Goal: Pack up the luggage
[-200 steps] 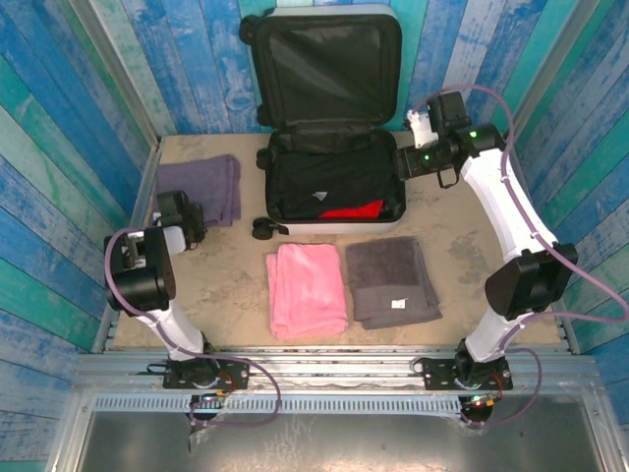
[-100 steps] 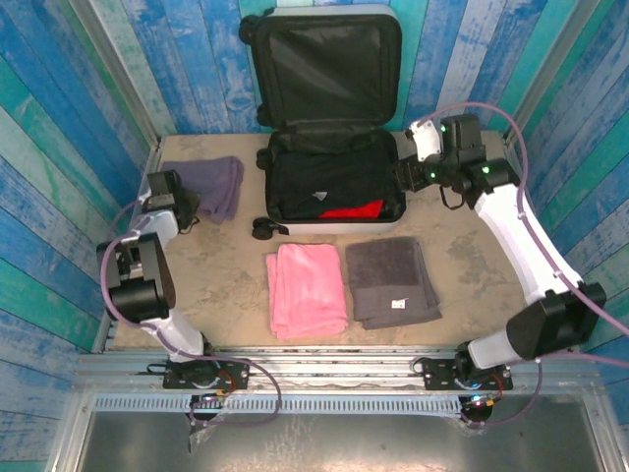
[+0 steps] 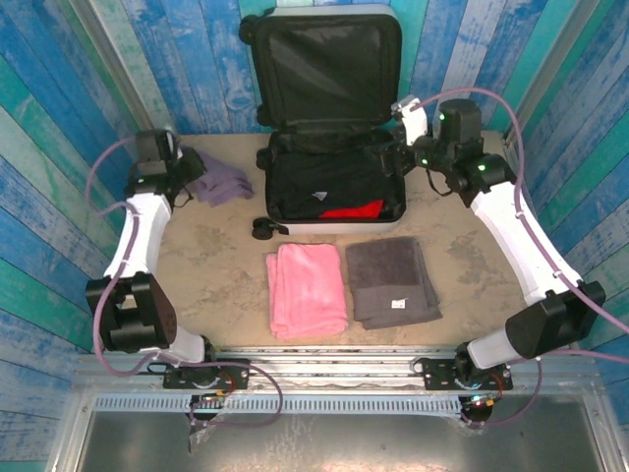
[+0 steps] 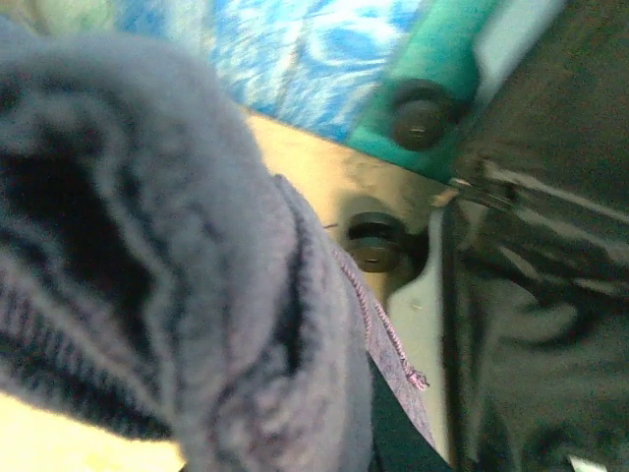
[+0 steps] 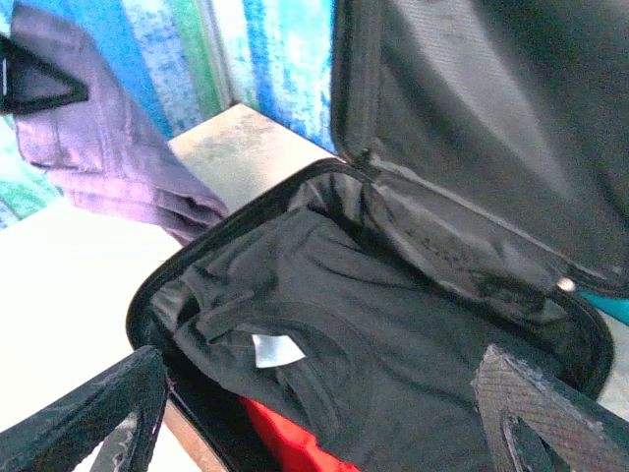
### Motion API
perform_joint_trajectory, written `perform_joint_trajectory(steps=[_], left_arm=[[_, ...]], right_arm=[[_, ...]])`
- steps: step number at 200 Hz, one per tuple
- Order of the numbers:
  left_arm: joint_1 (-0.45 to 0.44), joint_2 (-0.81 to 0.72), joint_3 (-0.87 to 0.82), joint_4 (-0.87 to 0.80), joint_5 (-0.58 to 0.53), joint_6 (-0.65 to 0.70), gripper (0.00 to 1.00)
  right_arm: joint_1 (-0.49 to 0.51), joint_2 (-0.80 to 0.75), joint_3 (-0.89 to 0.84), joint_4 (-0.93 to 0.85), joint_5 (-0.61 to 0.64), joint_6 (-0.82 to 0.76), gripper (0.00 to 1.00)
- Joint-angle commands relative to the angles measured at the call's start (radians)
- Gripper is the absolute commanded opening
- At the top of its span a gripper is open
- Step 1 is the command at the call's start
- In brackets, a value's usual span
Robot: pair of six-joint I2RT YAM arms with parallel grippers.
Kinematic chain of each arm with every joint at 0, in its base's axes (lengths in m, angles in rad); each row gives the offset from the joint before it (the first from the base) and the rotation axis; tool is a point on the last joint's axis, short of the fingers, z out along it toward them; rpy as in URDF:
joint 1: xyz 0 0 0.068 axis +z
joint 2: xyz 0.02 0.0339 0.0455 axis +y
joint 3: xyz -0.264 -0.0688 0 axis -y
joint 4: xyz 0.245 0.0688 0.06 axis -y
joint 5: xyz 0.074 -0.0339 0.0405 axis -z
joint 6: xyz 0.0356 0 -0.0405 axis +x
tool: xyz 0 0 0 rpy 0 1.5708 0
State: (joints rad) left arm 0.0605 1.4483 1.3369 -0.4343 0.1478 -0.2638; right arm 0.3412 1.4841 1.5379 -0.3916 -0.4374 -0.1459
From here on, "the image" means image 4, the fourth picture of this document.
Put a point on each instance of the purple towel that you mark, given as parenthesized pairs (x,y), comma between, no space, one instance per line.
(196,196)

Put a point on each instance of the white hard-shell suitcase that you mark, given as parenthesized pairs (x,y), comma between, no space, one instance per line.
(540,295)

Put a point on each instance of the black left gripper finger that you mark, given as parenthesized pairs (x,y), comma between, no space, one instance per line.
(393,437)

